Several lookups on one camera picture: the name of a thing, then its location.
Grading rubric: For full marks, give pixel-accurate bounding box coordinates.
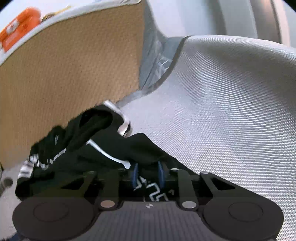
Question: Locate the black printed sweatshirt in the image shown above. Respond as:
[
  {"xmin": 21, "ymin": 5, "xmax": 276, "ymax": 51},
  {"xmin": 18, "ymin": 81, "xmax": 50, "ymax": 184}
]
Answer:
[{"xmin": 15, "ymin": 102, "xmax": 185, "ymax": 202}]

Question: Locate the grey tabby cat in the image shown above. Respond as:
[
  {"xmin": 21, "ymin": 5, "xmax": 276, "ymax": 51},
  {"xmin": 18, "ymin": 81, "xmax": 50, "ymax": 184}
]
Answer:
[{"xmin": 0, "ymin": 178, "xmax": 13, "ymax": 196}]

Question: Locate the woven tan upright mattress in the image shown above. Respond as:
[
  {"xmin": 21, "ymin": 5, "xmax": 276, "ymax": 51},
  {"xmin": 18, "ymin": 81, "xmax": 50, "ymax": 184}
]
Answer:
[{"xmin": 1, "ymin": 1, "xmax": 144, "ymax": 168}]

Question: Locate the grey patterned bed sheet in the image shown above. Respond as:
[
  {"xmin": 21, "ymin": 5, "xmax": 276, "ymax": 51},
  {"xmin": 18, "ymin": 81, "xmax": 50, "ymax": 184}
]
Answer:
[{"xmin": 116, "ymin": 1, "xmax": 187, "ymax": 108}]

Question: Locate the orange first aid box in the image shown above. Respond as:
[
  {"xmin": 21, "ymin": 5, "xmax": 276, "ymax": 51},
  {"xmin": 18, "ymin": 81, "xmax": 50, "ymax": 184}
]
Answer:
[{"xmin": 1, "ymin": 7, "xmax": 41, "ymax": 52}]

